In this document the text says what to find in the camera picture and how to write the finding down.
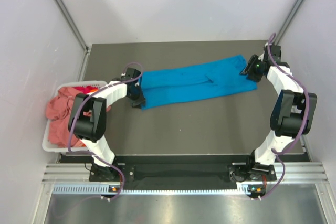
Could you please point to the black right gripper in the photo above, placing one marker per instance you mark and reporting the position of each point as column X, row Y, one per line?
column 248, row 69

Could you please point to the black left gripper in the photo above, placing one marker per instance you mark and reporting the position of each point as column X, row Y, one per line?
column 140, row 100

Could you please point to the blue t shirt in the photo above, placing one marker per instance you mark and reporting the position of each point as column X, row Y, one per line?
column 194, row 83

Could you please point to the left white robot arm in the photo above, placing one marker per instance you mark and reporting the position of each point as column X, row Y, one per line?
column 88, row 118

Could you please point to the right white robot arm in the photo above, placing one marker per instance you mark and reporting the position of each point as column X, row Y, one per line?
column 294, row 109

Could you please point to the magenta t shirt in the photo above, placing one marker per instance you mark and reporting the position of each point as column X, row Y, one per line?
column 84, row 89

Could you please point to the orange t shirt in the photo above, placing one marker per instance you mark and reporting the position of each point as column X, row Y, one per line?
column 89, row 92

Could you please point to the salmon pink t shirt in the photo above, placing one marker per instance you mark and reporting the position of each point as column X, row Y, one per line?
column 58, row 110

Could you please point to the white plastic laundry basket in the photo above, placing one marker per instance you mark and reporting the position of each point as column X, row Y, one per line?
column 47, row 146

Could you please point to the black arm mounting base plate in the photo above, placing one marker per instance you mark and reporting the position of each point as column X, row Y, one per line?
column 174, row 171

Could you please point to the left aluminium frame post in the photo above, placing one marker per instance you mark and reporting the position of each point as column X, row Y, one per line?
column 73, row 27

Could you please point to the aluminium frame post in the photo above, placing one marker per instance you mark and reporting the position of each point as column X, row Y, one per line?
column 73, row 27
column 288, row 20

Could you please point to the right aluminium frame post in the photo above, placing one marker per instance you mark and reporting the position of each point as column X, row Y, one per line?
column 288, row 20

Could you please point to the grey slotted cable duct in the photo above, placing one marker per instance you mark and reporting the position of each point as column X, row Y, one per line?
column 111, row 189

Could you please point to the aluminium front frame rail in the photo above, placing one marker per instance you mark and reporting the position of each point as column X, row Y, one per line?
column 296, row 173

